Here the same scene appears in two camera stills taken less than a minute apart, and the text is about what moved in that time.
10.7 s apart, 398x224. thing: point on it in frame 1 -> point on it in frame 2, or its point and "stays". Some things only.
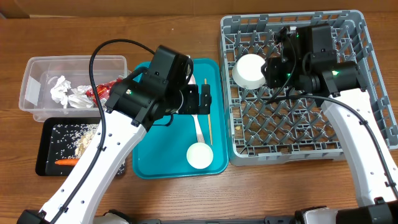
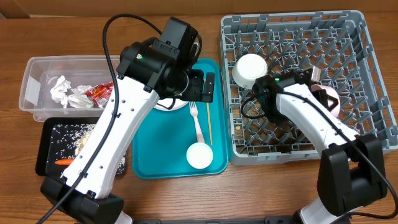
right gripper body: x=286 y=75 -> x=321 y=94
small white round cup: x=199 y=155 stays
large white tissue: x=79 y=98 stays
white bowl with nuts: x=247 y=72 stays
